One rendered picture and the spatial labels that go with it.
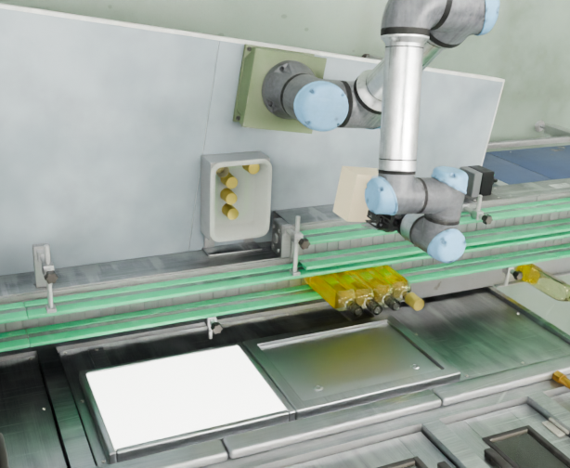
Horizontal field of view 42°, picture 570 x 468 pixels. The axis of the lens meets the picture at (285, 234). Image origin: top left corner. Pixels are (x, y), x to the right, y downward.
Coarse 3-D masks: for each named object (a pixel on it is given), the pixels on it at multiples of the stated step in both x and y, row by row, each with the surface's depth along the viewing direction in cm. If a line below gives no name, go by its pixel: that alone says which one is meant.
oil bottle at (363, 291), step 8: (344, 272) 209; (352, 272) 209; (344, 280) 204; (352, 280) 204; (360, 280) 205; (360, 288) 200; (368, 288) 200; (360, 296) 198; (368, 296) 198; (360, 304) 198
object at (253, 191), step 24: (216, 168) 194; (240, 168) 205; (264, 168) 203; (216, 192) 204; (240, 192) 208; (264, 192) 205; (216, 216) 207; (240, 216) 210; (264, 216) 207; (216, 240) 202
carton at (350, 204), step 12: (348, 168) 184; (360, 168) 186; (372, 168) 189; (348, 180) 182; (360, 180) 180; (348, 192) 182; (360, 192) 181; (336, 204) 187; (348, 204) 182; (360, 204) 182; (348, 216) 182; (360, 216) 184
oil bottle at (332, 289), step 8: (304, 280) 213; (312, 280) 209; (320, 280) 204; (328, 280) 202; (336, 280) 202; (312, 288) 209; (320, 288) 204; (328, 288) 200; (336, 288) 198; (344, 288) 198; (352, 288) 199; (328, 296) 201; (336, 296) 196; (344, 296) 195; (352, 296) 196; (336, 304) 197
